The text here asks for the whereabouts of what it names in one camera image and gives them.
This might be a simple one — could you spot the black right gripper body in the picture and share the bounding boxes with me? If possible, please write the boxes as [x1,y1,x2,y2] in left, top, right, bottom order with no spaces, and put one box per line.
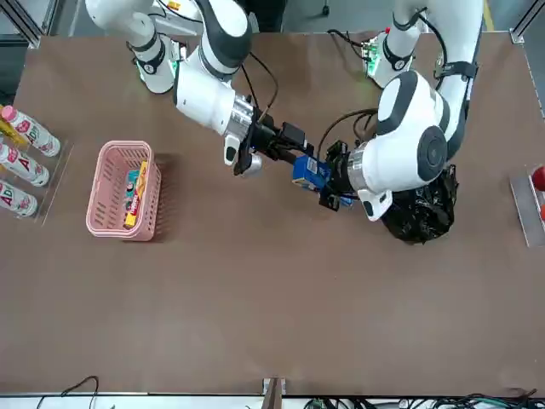
[232,110,285,176]

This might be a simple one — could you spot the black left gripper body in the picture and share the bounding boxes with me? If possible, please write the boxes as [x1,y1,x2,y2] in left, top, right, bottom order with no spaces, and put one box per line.
[333,144,355,202]

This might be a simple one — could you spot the blue cookie box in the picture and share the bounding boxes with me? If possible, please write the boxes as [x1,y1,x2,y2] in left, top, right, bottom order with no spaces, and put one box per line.
[291,154,334,192]

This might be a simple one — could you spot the long yellow snack packet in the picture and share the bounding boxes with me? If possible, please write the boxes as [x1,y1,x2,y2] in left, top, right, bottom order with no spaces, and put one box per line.
[123,159,149,230]

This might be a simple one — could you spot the black plastic bag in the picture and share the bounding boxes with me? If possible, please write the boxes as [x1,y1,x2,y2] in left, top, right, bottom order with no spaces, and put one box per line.
[380,164,460,245]

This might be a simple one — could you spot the pink plastic basket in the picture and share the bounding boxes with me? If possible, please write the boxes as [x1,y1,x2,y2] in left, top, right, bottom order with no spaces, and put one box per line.
[85,140,163,243]

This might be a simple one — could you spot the person's leg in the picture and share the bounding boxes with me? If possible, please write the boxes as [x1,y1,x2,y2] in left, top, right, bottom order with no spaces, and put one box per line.
[240,0,287,34]

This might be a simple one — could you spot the small teal snack packet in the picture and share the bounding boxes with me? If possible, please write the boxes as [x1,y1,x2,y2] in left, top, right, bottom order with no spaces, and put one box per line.
[125,169,141,201]

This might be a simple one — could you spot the clear acrylic fruit stand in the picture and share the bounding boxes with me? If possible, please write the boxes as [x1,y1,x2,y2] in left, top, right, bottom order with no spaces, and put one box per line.
[509,172,545,248]

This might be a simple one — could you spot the clear acrylic bottle stand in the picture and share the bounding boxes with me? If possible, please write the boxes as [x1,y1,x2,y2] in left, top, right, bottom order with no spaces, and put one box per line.
[0,127,74,227]

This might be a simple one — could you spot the yellow flat object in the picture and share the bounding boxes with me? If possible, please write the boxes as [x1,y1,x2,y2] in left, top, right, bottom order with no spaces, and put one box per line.
[0,117,26,148]

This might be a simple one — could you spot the black cable with metal connector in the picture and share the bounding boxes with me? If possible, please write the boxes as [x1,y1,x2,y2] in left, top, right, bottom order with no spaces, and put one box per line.
[242,50,280,117]
[319,108,381,150]

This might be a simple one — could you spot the black arm base cable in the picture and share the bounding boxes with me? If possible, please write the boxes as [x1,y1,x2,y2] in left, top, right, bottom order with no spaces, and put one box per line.
[327,28,371,60]

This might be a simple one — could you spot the aluminium frame post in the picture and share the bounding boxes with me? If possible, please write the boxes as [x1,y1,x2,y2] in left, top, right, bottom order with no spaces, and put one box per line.
[261,377,287,409]

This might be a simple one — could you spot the black cable bundle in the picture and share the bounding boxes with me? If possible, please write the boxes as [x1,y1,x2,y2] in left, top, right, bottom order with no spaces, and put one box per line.
[306,387,545,409]

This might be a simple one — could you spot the aluminium frame beam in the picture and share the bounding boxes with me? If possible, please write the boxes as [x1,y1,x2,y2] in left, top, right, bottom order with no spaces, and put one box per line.
[0,0,59,49]

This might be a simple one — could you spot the black loose cable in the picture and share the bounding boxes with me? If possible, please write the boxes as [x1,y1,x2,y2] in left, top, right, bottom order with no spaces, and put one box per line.
[36,375,101,409]

